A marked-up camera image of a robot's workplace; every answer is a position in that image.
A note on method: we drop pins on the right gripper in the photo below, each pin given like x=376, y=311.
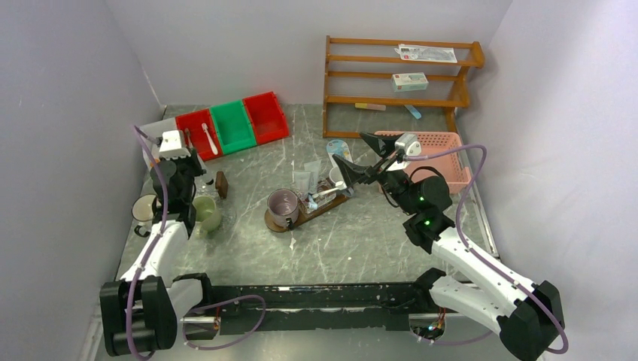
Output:
x=374, y=166

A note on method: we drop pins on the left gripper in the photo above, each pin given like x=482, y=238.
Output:
x=193, y=161

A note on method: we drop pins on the grey-blue mug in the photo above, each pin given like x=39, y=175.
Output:
x=335, y=175

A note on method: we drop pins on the brown wooden block holder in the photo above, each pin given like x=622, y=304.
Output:
x=212, y=182

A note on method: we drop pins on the white toothbrush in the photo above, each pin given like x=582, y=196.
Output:
x=339, y=185

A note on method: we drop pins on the grey toothbrush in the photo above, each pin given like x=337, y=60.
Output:
x=188, y=138

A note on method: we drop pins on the cream toothbrush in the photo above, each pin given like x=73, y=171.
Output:
x=211, y=143

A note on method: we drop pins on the pale green mug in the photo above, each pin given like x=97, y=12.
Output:
x=208, y=215

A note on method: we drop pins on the toothpaste tube black cap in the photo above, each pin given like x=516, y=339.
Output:
x=314, y=167

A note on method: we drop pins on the white enamel mug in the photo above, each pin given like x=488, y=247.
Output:
x=142, y=213

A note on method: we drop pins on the purple mug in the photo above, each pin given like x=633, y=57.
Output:
x=283, y=207

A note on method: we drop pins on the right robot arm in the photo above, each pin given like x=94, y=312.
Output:
x=526, y=316

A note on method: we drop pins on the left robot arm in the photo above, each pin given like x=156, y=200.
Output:
x=139, y=314

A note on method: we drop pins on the oval dark wooden tray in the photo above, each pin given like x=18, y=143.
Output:
x=303, y=217

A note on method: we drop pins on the red bin with toothbrushes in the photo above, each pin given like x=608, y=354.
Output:
x=193, y=121

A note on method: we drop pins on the white plastic bin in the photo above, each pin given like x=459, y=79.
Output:
x=156, y=130

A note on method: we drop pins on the yellow pink marker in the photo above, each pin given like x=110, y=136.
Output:
x=369, y=106

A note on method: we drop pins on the green plastic bin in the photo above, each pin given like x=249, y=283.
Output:
x=233, y=127

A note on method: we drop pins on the wooden shelf rack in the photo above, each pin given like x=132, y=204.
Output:
x=359, y=70

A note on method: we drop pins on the pink plastic basket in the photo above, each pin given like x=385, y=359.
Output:
x=456, y=175

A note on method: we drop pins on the small white box on shelf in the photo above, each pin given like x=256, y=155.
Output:
x=409, y=82

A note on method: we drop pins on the red bin with holder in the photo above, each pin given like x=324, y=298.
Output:
x=267, y=117

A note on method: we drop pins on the plastic packet on top shelf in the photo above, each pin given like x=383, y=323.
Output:
x=418, y=53

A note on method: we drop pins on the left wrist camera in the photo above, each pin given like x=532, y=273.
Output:
x=173, y=145

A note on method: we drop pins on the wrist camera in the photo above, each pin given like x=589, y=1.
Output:
x=409, y=144
x=173, y=145

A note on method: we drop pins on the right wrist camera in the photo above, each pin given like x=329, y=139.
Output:
x=409, y=144

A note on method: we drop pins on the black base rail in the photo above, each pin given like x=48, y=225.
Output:
x=235, y=310

